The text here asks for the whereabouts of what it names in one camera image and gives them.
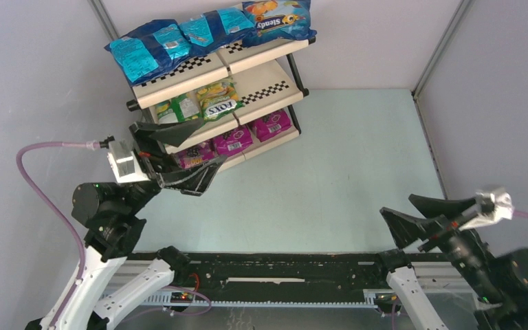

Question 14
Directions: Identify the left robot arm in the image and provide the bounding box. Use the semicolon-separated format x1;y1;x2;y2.
27;119;226;329

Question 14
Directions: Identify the beige three-tier shelf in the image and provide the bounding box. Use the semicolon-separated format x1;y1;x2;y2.
126;37;316;171

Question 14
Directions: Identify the magenta grape candy bag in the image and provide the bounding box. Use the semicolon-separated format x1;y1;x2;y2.
247;109;292;142
212;125;253;157
173;140;217;169

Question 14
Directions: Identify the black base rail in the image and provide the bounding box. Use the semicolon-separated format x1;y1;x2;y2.
131;250;410;307

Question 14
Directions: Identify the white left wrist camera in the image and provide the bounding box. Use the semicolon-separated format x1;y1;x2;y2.
107;141;149;184

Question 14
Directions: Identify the green Fox's candy bag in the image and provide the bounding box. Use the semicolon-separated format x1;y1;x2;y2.
195;77;245;122

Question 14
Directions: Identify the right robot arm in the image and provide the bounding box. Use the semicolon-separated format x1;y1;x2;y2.
378;188;528;329

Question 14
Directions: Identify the green candy bag nutrition side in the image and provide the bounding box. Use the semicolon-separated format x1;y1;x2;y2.
155;92;201;124

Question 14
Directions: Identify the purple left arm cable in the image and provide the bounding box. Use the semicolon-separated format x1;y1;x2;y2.
15;138;110;330

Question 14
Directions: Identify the blue fruit candy bag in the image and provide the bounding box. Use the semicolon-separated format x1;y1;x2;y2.
242;1;317;47

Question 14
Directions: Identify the teal blue candy bag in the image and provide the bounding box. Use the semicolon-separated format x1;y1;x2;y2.
104;19;191;86
179;7;256;57

